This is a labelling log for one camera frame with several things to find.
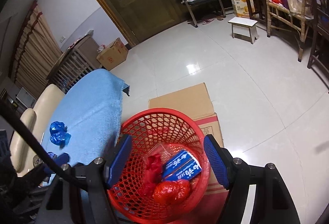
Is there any brown cardboard box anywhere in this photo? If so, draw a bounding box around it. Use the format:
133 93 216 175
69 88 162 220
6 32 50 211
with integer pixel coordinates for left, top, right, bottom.
96 38 128 71

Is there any wicker chair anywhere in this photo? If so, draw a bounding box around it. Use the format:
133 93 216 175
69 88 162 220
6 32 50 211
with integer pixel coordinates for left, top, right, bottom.
265 0 313 62

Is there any red plastic trash basket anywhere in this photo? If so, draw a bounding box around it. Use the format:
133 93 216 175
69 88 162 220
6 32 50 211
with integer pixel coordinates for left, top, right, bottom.
108 108 210 223

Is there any blue carton box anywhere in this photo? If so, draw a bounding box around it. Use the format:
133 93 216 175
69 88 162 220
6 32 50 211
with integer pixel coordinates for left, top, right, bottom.
162 150 202 181

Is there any red plastic bag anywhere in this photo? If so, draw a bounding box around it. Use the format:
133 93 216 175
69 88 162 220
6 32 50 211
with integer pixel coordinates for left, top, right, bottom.
140 154 191 206

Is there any blue plastic bag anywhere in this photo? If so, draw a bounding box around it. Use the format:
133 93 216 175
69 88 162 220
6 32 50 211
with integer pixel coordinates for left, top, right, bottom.
49 121 71 149

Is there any beige leather sofa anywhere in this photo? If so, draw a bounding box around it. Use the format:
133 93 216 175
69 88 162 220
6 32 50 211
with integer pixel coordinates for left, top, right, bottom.
10 84 65 177

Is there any white small stool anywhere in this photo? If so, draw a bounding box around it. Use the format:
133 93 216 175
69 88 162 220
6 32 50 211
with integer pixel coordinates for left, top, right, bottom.
227 16 259 45

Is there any orange printed carton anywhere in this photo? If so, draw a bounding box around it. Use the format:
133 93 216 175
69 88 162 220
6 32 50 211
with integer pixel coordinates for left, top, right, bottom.
231 0 249 18

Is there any flat brown cardboard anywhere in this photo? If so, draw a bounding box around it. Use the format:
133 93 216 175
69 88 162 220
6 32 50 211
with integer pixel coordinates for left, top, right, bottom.
148 82 229 198

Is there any blue tablecloth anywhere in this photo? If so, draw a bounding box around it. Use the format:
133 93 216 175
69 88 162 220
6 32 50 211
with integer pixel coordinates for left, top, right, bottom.
38 68 131 224

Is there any black cable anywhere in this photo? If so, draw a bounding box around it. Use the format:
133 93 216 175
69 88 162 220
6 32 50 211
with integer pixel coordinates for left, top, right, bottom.
0 100 88 192

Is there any beige striped curtain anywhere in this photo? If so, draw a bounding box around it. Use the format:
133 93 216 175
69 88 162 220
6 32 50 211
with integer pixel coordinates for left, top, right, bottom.
9 1 62 99

